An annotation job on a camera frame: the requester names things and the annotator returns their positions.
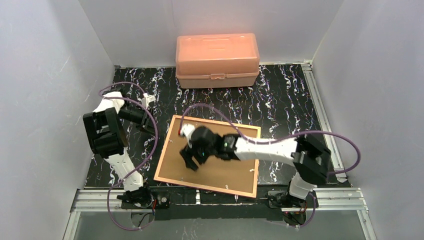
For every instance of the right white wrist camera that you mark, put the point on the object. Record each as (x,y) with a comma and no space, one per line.
(186,132)

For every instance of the aluminium front rail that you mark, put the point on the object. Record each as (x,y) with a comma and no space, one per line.
(328,199)

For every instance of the aluminium right side rail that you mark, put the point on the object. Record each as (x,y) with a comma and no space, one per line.
(321,113)

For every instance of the orange plastic storage box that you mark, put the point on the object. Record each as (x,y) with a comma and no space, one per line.
(217,60)

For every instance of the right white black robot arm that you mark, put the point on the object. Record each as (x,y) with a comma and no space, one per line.
(304,152)

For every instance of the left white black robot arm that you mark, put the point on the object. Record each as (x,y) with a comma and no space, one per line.
(107,137)

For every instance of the pink wooden picture frame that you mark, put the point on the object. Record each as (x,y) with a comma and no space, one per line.
(205,188)

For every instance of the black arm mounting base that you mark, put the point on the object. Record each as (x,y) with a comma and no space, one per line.
(272,203)

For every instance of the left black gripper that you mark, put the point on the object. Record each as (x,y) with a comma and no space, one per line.
(144,118)

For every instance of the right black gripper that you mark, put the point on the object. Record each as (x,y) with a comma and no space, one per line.
(190,156)

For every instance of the aluminium rail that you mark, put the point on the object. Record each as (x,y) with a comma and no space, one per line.
(321,113)
(328,199)

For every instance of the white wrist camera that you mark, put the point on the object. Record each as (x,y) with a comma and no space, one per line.
(147,99)
(186,132)

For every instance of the brown cardboard backing board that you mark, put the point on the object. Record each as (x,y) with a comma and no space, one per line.
(225,172)

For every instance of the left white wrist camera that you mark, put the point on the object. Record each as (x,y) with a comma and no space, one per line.
(147,99)

